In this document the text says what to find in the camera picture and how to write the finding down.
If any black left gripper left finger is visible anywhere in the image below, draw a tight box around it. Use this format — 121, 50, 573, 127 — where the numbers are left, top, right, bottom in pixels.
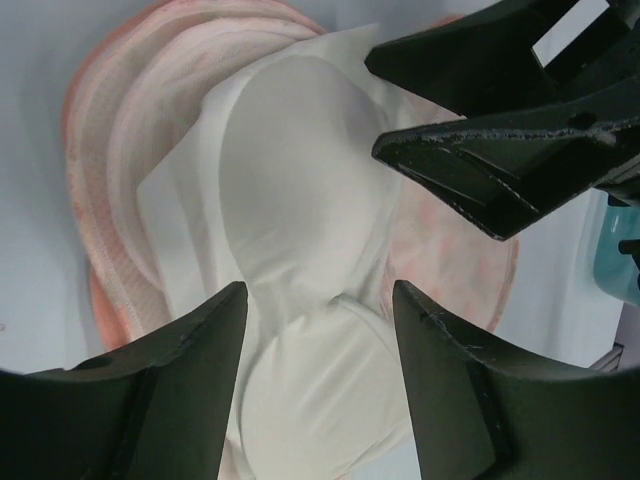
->
1, 282, 247, 479

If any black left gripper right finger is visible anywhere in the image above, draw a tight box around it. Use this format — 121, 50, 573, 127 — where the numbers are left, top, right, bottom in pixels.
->
393, 281, 639, 480

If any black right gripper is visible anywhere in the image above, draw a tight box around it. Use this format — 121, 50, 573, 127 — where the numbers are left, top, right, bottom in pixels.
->
365, 1, 639, 240

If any white bra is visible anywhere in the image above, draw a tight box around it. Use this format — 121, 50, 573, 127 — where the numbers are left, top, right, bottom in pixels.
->
137, 26, 411, 479

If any pink floral mesh laundry bag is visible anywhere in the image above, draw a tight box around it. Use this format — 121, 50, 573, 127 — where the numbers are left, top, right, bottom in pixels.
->
60, 0, 521, 351

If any teal translucent plastic basin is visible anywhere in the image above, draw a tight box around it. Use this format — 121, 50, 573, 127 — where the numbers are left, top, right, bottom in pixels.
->
593, 197, 639, 306

